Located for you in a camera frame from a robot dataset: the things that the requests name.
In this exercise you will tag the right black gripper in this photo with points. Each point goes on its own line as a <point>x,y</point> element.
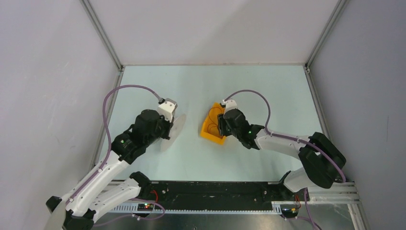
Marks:
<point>221,122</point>

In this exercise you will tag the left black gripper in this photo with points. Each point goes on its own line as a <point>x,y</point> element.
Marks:
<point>168,125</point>

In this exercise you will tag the white perforated cable spool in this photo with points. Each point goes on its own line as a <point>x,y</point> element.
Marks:
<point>175,131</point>

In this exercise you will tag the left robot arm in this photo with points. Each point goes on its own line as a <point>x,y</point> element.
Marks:
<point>87,202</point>

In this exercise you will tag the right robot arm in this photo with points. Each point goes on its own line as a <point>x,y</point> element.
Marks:
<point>322,162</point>

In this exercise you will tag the orange plastic bin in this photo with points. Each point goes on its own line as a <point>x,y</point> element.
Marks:
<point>209,130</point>

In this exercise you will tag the left controller board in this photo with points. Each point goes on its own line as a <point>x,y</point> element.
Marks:
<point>145,207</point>

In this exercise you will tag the controller board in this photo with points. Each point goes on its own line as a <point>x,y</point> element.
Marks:
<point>289,212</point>
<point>145,207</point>

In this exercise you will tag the right controller board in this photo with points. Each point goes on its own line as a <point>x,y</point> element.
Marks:
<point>289,212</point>

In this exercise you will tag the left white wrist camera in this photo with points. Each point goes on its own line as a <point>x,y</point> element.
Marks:
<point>167,108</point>

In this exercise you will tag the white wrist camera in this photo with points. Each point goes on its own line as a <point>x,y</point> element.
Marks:
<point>167,108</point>
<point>228,105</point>

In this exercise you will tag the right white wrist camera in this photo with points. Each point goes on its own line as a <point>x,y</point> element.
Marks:
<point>228,105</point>

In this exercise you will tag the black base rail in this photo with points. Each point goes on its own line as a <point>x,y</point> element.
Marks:
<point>218,196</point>

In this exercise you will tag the aluminium frame post left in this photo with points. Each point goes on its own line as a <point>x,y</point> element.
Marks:
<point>94,19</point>

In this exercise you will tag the aluminium frame post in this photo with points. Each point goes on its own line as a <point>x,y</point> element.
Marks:
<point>330,24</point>
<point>94,19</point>

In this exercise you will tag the aluminium frame post right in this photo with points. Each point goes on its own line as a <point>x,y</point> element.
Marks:
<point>330,24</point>

